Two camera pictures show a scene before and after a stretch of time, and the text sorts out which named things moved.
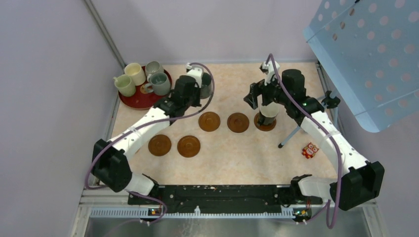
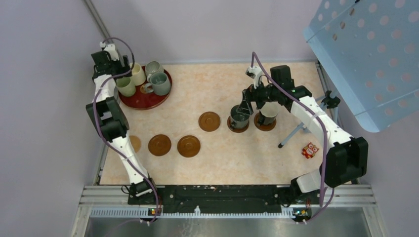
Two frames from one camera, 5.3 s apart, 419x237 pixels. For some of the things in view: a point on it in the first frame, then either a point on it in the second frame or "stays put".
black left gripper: [197, 102] -> [121, 69]
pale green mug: [124, 85] stays put
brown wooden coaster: [209, 121] stays put
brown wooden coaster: [188, 146] stays put
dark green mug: [206, 89] -> [237, 120]
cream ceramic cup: [135, 71] stays put
